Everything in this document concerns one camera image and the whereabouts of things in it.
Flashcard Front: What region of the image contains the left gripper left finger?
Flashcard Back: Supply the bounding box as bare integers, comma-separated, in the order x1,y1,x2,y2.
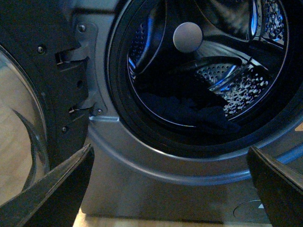
0,144,94,227

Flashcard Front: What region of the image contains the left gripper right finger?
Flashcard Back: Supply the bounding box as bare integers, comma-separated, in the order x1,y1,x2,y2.
246,146,303,227

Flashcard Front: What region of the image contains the dark blue knitted garment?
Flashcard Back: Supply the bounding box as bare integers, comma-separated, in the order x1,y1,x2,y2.
138,92,241,135

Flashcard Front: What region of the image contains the washing machine door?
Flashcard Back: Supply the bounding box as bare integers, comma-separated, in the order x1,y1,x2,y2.
0,0,89,203

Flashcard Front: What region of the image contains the grey front-load washing machine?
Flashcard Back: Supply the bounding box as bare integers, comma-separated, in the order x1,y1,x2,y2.
71,0,303,222

